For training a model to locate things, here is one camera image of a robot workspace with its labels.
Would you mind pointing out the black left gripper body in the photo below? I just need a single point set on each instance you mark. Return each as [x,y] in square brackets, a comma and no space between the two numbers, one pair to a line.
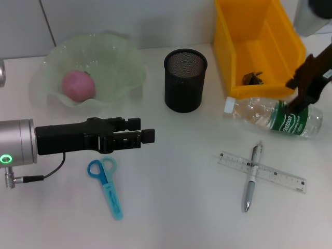
[64,138]

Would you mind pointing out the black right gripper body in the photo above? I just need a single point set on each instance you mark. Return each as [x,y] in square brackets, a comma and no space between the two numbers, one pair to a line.
[315,77]

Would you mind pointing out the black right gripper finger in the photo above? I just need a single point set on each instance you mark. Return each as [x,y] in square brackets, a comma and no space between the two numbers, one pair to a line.
[293,83]
[298,105]

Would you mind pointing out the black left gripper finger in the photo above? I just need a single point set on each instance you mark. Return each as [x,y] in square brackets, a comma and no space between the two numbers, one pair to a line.
[137,138]
[129,124]

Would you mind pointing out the green plastic wrapper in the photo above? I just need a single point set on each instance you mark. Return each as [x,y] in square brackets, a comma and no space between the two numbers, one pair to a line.
[252,79]

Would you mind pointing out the clear bottle with green label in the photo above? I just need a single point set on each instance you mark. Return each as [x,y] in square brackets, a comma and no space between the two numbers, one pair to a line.
[254,114]

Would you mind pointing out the pink peach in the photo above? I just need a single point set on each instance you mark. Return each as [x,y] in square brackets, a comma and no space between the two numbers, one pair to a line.
[77,85]

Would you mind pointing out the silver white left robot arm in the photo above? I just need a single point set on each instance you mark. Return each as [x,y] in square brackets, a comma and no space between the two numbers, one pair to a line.
[15,144]

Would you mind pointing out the blue scissors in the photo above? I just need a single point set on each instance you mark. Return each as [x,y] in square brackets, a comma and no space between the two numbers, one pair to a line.
[109,186]

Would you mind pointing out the green glass fruit plate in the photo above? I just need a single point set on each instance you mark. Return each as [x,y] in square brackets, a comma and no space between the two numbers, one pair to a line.
[111,64]

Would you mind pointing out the black mesh pen holder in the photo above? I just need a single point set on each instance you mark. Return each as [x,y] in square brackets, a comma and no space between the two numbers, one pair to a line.
[184,85]

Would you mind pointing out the transparent plastic ruler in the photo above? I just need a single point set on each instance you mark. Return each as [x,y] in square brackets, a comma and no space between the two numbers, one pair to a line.
[233,162]

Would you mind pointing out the grey ballpoint pen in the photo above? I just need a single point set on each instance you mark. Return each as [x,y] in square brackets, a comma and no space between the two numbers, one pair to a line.
[250,189]

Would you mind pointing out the yellow plastic bin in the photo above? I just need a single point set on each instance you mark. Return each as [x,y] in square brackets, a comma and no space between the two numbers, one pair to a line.
[259,39]

